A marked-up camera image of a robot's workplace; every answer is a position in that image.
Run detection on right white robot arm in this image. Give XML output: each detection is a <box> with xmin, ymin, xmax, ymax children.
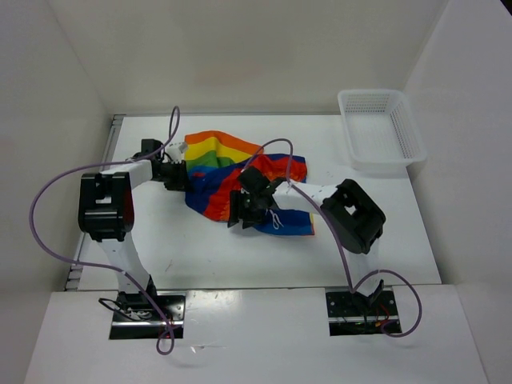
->
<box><xmin>228</xmin><ymin>166</ymin><xmax>386</xmax><ymax>314</ymax></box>

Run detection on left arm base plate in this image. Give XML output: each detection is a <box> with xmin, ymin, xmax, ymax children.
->
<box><xmin>98</xmin><ymin>291</ymin><xmax>186</xmax><ymax>340</ymax></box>

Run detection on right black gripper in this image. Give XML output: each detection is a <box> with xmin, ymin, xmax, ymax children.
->
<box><xmin>227</xmin><ymin>189</ymin><xmax>263</xmax><ymax>228</ymax></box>

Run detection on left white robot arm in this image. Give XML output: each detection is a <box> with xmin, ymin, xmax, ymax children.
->
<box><xmin>78</xmin><ymin>139</ymin><xmax>190</xmax><ymax>320</ymax></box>

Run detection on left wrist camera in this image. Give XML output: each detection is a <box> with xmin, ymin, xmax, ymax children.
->
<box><xmin>166</xmin><ymin>142</ymin><xmax>188</xmax><ymax>163</ymax></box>

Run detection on rainbow striped shorts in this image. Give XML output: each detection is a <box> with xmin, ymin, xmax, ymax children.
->
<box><xmin>185</xmin><ymin>130</ymin><xmax>314</xmax><ymax>236</ymax></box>

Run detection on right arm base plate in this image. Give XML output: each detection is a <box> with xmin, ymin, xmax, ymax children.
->
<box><xmin>325</xmin><ymin>289</ymin><xmax>402</xmax><ymax>336</ymax></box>

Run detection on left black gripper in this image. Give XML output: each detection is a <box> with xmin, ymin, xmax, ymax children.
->
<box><xmin>154</xmin><ymin>159</ymin><xmax>194</xmax><ymax>192</ymax></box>

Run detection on white plastic basket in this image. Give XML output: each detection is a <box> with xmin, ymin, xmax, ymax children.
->
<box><xmin>338</xmin><ymin>89</ymin><xmax>427</xmax><ymax>173</ymax></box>

